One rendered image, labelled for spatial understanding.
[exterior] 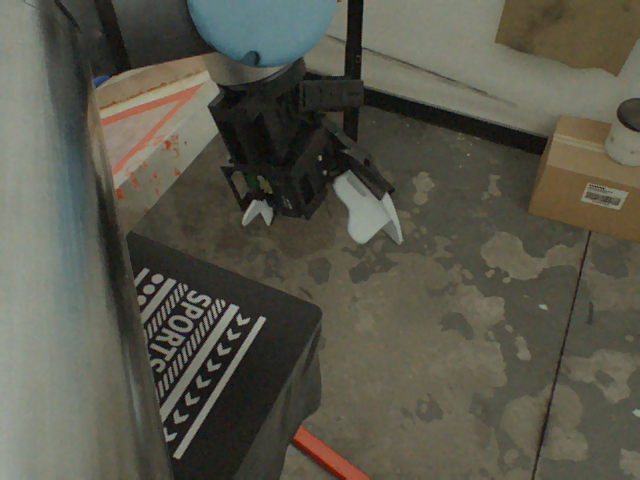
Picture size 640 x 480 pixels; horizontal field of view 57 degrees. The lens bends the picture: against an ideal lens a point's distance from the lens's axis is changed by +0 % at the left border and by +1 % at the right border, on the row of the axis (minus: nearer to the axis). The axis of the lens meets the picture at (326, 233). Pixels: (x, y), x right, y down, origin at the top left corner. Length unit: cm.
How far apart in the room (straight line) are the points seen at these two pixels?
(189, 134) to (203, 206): 206
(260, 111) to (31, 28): 24
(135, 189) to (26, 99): 40
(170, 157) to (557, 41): 220
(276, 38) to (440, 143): 270
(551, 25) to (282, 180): 222
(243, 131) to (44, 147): 30
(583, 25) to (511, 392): 140
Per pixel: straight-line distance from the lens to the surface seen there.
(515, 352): 232
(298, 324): 117
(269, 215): 62
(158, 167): 61
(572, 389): 232
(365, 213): 52
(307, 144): 48
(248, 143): 47
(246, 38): 30
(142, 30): 31
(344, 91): 54
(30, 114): 19
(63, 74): 22
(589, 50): 264
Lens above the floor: 195
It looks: 50 degrees down
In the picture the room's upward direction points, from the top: straight up
